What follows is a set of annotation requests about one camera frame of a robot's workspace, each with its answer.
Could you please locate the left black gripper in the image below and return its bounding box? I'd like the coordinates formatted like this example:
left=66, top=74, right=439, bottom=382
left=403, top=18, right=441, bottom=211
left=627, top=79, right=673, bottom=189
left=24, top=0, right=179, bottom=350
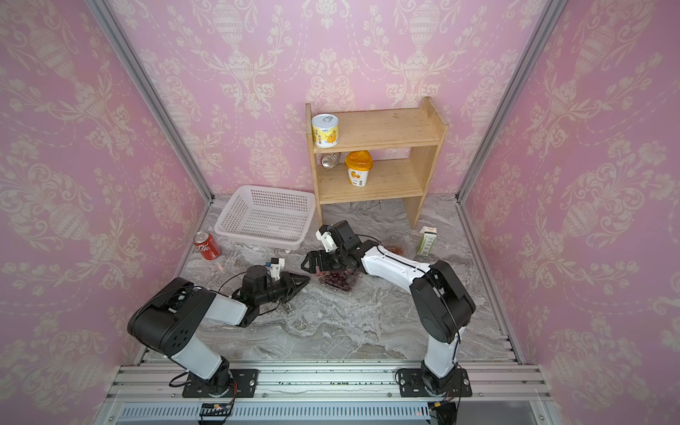
left=256, top=272, right=311, bottom=307

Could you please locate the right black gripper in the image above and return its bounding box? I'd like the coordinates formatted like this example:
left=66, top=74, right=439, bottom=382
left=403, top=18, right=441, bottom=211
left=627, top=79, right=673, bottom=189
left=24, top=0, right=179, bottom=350
left=301, top=250, right=350, bottom=274

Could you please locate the clear plastic container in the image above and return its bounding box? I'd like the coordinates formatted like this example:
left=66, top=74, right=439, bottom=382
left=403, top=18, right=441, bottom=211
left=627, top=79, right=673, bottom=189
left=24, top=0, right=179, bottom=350
left=314, top=266, right=363, bottom=294
left=383, top=244, right=408, bottom=257

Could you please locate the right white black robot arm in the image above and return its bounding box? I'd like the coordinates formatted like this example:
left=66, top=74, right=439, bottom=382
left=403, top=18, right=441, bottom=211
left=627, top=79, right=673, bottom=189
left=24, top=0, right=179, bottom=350
left=301, top=221, right=476, bottom=397

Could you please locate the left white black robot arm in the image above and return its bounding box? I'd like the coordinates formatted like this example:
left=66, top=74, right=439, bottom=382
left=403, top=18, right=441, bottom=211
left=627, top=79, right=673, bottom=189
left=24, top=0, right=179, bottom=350
left=127, top=265, right=310, bottom=398

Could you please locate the red soda can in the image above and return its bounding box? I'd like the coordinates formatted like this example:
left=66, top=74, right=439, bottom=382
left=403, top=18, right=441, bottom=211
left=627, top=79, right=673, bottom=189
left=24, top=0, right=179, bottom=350
left=193, top=231, right=221, bottom=260

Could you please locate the white plastic basket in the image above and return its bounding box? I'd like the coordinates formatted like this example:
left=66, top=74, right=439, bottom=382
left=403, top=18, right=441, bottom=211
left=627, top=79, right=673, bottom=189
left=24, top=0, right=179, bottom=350
left=214, top=185, right=316, bottom=251

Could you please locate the green white milk carton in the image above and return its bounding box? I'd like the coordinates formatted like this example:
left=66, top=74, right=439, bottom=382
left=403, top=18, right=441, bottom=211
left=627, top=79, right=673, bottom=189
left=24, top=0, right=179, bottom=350
left=417, top=227, right=437, bottom=257

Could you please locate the orange lid white cup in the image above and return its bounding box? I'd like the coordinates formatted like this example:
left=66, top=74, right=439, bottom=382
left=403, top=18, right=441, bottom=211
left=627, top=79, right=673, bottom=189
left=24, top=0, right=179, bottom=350
left=345, top=151, right=374, bottom=188

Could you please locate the small glass jar on shelf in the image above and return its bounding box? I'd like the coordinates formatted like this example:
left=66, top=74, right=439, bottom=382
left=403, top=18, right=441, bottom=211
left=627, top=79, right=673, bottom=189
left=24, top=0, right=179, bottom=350
left=321, top=152, right=340, bottom=169

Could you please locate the wooden two-tier shelf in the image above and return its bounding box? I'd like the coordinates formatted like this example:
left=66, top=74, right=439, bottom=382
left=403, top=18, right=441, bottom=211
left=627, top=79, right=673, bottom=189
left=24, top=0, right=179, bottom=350
left=305, top=96, right=450, bottom=230

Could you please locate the yellow white can on shelf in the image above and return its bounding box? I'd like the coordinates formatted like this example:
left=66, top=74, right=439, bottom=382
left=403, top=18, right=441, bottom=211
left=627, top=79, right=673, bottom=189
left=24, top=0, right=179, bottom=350
left=312, top=113, right=339, bottom=149

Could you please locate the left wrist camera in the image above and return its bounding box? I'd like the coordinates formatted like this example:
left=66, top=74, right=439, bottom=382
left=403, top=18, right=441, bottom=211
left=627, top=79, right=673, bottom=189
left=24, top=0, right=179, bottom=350
left=266, top=258, right=285, bottom=282

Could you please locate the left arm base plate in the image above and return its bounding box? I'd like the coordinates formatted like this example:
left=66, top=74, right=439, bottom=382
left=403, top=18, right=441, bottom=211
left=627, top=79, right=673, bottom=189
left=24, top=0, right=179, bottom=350
left=182, top=368, right=259, bottom=399

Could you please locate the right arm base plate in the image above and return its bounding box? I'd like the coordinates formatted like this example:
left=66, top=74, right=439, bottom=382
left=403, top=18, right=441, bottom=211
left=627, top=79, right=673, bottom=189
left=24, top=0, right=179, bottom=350
left=395, top=368, right=473, bottom=398

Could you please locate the aluminium rail frame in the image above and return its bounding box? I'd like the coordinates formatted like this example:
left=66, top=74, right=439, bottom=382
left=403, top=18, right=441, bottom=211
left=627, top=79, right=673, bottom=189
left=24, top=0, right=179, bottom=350
left=96, top=361, right=559, bottom=424

